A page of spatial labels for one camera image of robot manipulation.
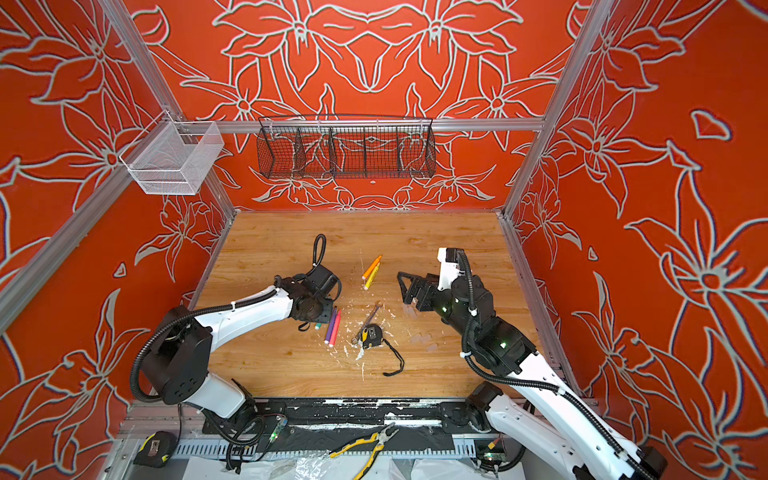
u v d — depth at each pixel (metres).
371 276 1.00
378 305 0.93
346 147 0.99
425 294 0.58
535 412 0.46
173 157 0.92
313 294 0.66
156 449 0.67
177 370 0.44
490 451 0.69
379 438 0.69
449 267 0.59
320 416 0.74
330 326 0.88
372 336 0.83
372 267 1.01
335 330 0.87
